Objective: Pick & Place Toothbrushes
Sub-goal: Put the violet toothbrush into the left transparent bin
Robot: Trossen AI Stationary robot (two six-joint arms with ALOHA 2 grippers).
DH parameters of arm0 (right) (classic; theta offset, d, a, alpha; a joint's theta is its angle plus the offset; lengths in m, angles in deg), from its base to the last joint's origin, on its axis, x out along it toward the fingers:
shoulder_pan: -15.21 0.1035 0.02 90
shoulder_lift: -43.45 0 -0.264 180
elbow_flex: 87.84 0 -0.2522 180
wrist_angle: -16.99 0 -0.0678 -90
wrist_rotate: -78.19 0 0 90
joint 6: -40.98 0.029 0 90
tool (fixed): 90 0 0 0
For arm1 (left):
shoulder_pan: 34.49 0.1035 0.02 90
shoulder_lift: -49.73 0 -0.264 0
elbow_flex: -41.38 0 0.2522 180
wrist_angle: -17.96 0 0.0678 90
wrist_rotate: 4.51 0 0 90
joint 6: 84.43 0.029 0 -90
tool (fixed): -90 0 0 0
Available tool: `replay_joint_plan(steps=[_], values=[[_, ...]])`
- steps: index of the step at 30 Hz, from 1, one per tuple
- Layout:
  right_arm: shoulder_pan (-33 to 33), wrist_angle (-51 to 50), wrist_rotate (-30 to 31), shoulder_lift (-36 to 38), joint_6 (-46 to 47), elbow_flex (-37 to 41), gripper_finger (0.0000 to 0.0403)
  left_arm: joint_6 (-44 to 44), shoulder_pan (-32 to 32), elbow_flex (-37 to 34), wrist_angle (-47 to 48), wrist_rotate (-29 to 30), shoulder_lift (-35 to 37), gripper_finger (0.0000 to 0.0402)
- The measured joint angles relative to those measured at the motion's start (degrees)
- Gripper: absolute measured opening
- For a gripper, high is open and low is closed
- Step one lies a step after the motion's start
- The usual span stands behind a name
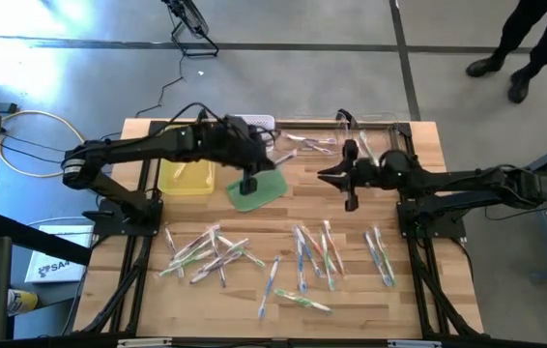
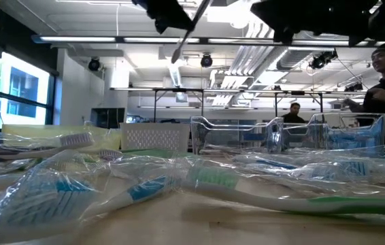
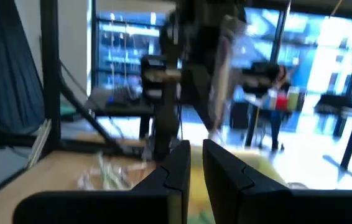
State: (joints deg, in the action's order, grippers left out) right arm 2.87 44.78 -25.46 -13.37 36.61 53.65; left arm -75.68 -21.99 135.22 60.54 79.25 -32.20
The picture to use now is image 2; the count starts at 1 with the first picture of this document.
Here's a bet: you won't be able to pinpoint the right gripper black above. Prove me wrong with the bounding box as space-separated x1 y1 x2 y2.
250 0 380 47

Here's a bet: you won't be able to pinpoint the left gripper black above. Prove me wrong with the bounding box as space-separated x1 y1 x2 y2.
133 0 196 34

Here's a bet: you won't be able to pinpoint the long ceiling light bar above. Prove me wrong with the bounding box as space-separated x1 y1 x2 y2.
31 33 385 47

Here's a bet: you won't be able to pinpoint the white perforated plastic basket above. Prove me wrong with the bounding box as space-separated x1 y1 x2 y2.
119 121 192 153

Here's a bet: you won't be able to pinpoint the black monitor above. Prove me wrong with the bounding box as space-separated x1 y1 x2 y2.
89 107 127 130

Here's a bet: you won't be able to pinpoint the clear plastic bin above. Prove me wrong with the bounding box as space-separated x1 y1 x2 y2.
280 111 385 152
190 115 284 154

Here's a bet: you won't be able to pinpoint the blue wrapped toothbrush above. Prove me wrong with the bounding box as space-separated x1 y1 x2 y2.
0 149 188 245
233 154 373 180

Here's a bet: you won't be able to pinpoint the large glass window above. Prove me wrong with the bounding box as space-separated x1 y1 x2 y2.
0 50 57 127

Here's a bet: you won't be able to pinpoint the yellow plastic tray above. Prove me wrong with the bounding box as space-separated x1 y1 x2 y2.
1 123 122 152

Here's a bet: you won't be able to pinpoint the black ceiling camera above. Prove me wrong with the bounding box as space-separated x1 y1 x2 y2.
309 49 339 71
86 56 103 73
199 53 214 69

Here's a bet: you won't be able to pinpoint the silver ventilation duct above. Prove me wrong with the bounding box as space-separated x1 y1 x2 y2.
209 20 316 106

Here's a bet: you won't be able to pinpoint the black metal rig frame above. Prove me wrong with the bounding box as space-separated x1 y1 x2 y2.
110 86 367 118

